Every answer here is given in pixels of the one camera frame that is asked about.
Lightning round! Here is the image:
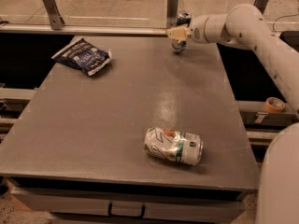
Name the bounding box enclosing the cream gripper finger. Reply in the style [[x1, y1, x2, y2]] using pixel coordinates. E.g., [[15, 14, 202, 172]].
[[166, 24, 191, 41]]

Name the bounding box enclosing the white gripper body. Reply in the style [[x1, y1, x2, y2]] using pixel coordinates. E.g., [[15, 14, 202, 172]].
[[189, 14, 229, 44]]

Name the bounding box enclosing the blue silver redbull can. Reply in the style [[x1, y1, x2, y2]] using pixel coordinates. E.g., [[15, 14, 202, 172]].
[[172, 11, 192, 54]]

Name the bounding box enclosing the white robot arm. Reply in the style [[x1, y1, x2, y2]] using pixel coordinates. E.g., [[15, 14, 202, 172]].
[[166, 4, 299, 224]]

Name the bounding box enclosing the blue chip bag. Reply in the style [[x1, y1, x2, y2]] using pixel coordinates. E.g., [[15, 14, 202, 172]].
[[51, 38, 112, 77]]

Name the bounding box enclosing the crushed white green soda can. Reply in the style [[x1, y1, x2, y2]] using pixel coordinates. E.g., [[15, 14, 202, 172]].
[[144, 127, 203, 166]]

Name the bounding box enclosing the orange tape roll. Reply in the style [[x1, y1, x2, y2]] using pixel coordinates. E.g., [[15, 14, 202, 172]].
[[264, 97, 285, 113]]

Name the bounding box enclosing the middle metal railing bracket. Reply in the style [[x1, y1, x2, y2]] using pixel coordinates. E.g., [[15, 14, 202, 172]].
[[166, 0, 178, 28]]

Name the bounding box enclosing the metal railing bracket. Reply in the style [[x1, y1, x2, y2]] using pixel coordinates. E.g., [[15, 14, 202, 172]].
[[42, 0, 64, 30], [166, 0, 178, 28], [253, 0, 269, 14]]

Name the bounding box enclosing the right metal railing bracket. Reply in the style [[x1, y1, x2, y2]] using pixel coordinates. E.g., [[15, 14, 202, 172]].
[[253, 0, 269, 14]]

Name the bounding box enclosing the left metal railing bracket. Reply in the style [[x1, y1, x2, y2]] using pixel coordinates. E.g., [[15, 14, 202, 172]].
[[42, 0, 64, 30]]

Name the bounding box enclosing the grey drawer with black handle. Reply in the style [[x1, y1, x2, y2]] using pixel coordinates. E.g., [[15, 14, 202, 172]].
[[11, 187, 245, 224]]

